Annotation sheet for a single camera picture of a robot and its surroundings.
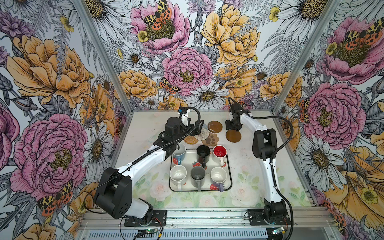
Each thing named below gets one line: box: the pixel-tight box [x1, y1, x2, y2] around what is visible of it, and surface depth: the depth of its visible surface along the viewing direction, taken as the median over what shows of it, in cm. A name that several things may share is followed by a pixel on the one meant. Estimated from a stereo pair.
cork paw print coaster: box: [201, 133, 220, 147], surface depth 107 cm
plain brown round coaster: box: [225, 129, 242, 143], surface depth 107 cm
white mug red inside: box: [212, 145, 228, 167], surface depth 92 cm
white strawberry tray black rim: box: [169, 149, 233, 193], surface depth 87 cm
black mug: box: [196, 145, 211, 168], surface depth 93 cm
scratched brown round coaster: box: [207, 120, 223, 134], surface depth 114 cm
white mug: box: [170, 164, 187, 191], surface depth 83 cm
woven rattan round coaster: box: [184, 135, 199, 145], surface depth 107 cm
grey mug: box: [190, 166, 206, 192], surface depth 81 cm
